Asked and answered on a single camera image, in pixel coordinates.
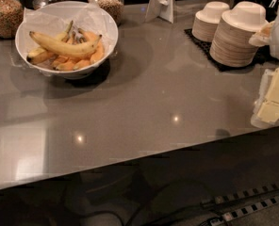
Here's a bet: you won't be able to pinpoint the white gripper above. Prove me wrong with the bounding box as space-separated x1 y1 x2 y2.
249 6 279 129

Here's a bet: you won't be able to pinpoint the yellow banana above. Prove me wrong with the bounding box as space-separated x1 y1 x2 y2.
26 21 74 65
29 31 102 58

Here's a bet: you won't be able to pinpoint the orange banana pile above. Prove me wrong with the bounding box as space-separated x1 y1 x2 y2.
52 28 105 72

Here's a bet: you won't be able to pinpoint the white bowl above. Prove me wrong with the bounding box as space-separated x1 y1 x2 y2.
15 1 118 79

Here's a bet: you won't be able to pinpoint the black rubber mat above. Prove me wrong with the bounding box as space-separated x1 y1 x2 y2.
184 28 279 72

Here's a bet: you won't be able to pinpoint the right stack paper bowls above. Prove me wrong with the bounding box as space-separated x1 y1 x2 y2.
209 1 268 68

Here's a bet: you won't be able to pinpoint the stack paper bowls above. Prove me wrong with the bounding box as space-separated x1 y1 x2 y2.
192 1 230 42
209 1 268 68

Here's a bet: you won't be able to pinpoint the lower power strip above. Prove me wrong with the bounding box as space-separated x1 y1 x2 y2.
206 193 279 226

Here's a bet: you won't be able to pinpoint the power strip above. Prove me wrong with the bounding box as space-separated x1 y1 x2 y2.
200 182 279 208
206 193 279 226

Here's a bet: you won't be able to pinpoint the left stack paper bowls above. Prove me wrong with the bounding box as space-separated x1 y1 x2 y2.
192 1 230 42

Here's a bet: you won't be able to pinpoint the upper power strip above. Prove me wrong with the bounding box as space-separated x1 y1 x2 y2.
200 182 279 208

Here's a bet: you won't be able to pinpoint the white sign stand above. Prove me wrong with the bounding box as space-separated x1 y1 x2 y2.
145 0 175 24

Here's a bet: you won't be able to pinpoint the right glass cereal jar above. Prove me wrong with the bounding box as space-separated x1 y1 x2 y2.
88 0 124 24

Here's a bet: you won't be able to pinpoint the glass cereal jar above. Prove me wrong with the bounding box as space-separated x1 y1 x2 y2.
88 0 124 24
0 0 24 39

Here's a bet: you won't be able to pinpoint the white paper liner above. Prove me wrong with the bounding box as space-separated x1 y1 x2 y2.
16 1 118 56

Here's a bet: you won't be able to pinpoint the left glass cereal jar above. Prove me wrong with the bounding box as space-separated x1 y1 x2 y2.
0 0 24 39

